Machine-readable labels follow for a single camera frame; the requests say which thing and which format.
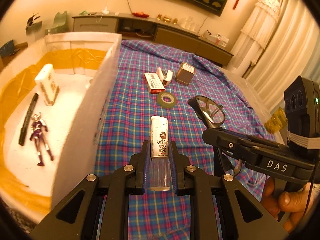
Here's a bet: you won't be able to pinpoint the grey tv cabinet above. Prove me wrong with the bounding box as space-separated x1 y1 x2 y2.
72 13 233 67

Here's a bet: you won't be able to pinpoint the plaid cloth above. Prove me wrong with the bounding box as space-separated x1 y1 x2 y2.
93 39 276 240

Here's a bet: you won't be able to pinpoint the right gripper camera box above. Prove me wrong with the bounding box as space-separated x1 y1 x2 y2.
284 76 319 150

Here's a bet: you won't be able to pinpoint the green plastic chair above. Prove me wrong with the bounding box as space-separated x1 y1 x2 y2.
44 11 69 35

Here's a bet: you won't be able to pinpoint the white clear tube bottle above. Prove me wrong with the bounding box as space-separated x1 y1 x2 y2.
150 116 170 191

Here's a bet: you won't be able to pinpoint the black frame glasses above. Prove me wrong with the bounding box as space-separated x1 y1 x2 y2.
188 95 242 177

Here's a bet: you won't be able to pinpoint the white carton in box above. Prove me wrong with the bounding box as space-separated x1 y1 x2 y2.
34 63 60 106

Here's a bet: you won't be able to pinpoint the red white staples box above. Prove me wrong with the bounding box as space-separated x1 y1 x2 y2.
144 73 165 94

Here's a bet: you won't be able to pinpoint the green tape roll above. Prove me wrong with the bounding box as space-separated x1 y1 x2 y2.
157 92 177 109

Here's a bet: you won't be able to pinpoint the person's right hand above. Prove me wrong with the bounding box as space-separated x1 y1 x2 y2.
261 177 319 233

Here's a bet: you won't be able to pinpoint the blue plastic basket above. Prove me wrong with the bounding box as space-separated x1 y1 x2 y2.
1 40 15 57

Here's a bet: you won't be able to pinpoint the white bin with plant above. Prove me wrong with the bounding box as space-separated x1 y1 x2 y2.
25 13 42 36

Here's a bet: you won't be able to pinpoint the glass jars on cabinet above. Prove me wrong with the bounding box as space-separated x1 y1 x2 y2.
178 17 200 33

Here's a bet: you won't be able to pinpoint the red fruit plate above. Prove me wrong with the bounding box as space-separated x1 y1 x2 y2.
132 12 150 18

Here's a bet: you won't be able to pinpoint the black marker pen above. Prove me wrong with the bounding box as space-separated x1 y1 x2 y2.
18 93 39 146

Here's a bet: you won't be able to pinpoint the purple silver action figure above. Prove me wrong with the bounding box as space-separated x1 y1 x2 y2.
29 112 54 166

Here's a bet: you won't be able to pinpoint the square metal tin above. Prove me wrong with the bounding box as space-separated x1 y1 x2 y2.
175 62 195 86

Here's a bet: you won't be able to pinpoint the white foam box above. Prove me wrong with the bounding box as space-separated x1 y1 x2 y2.
1 32 122 223

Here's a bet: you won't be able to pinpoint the white stapler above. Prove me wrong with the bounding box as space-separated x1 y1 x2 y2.
156 67 173 86

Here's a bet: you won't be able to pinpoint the white floor air conditioner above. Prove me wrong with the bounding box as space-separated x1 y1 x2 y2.
232 0 280 76

